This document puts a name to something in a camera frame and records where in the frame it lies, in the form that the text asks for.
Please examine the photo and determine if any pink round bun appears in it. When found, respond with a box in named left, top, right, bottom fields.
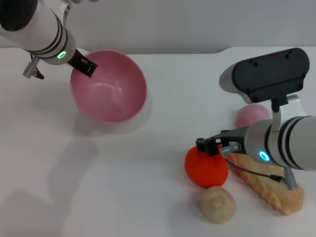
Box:
left=235, top=104, right=270, bottom=129

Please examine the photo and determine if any beige swirl bun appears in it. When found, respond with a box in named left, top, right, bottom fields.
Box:
left=199, top=185, right=237, bottom=225

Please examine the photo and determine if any golden fried cutlet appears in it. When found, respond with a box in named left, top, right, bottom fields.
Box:
left=228, top=151, right=305, bottom=216

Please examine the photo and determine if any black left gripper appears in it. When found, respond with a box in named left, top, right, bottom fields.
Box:
left=65, top=47, right=99, bottom=79

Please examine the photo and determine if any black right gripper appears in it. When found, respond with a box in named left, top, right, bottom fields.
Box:
left=195, top=126, right=250, bottom=157

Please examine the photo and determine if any pink plastic bowl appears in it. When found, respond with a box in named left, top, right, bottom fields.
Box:
left=70, top=49, right=149, bottom=123

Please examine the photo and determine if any orange toy pear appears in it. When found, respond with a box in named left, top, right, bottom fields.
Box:
left=184, top=145, right=229, bottom=188

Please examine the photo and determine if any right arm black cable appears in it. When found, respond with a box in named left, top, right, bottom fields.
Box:
left=220, top=142, right=298, bottom=191

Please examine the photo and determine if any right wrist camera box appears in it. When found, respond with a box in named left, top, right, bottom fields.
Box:
left=219, top=47, right=310, bottom=104

